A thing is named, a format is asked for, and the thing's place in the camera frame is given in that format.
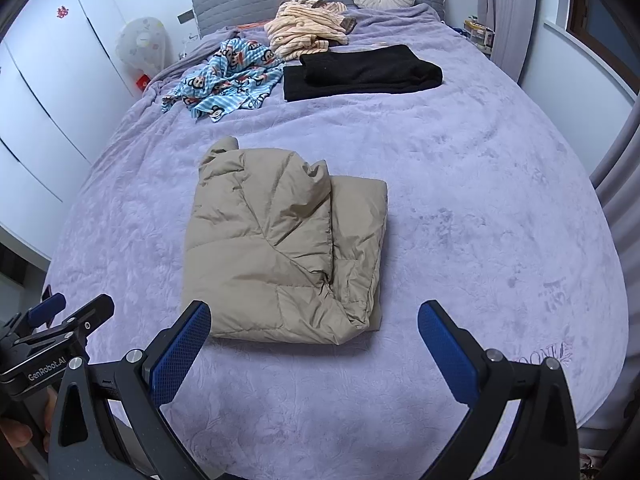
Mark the bedside boxes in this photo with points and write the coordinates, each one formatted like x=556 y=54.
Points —
x=480 y=35

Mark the dark framed window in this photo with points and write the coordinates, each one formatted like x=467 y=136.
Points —
x=600 y=20

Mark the black garment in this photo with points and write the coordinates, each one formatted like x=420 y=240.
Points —
x=360 y=72

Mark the white covered standing fan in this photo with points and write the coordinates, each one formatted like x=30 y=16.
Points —
x=140 y=45

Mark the white wardrobe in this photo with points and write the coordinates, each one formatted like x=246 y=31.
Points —
x=50 y=85

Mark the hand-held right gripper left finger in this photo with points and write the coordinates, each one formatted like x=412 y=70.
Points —
x=182 y=352

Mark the purple curtain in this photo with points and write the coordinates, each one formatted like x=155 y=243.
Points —
x=620 y=200
x=510 y=10

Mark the blue cartoon print pajamas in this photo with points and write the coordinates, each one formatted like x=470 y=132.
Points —
x=225 y=75

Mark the khaki puffer jacket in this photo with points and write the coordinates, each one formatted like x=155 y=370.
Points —
x=260 y=260

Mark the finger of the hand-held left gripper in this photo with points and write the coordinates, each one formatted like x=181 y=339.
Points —
x=85 y=317
x=47 y=307

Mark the red box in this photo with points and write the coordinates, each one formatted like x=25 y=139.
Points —
x=142 y=84

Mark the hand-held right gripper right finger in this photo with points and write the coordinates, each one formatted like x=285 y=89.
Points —
x=447 y=352

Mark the purple fleece blanket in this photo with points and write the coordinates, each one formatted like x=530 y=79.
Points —
x=475 y=185

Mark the person's left hand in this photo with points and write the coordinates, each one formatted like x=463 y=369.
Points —
x=15 y=435

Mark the white bedside furniture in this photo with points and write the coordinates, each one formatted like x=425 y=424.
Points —
x=20 y=270

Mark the red paper decoration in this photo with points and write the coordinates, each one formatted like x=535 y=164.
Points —
x=63 y=11

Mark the beige striped garment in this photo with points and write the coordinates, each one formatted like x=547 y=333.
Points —
x=300 y=30

